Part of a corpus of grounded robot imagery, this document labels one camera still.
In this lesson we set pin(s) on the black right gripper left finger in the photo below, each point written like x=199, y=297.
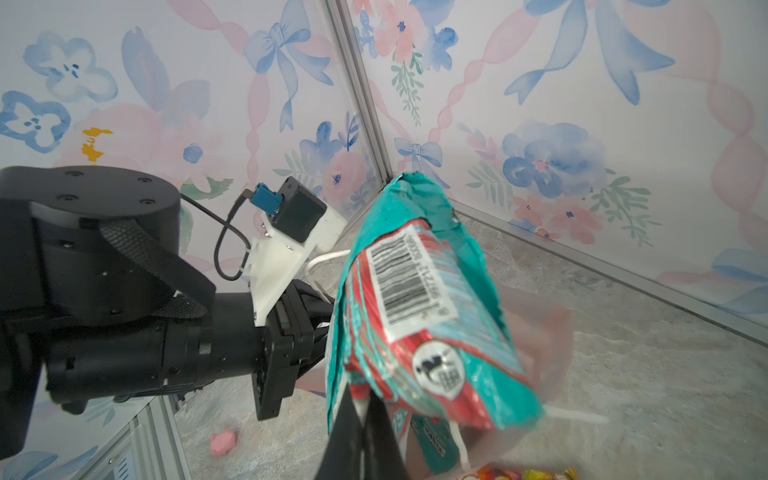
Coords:
x=343, y=453

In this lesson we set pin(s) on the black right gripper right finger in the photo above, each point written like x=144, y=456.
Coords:
x=382, y=459

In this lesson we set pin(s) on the orange Fox's candy bag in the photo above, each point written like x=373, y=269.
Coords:
x=493, y=472

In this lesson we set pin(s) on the red paper gift bag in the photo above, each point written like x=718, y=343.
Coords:
x=427, y=333

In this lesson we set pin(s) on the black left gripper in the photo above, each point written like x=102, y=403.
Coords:
x=291, y=342

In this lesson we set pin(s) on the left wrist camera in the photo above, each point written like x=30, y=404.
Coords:
x=296, y=217

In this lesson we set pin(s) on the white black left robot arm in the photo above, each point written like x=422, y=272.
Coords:
x=96, y=301

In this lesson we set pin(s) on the teal snack packet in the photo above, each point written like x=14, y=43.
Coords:
x=412, y=214

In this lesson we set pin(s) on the pink toy pig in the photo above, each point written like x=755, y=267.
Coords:
x=222, y=443

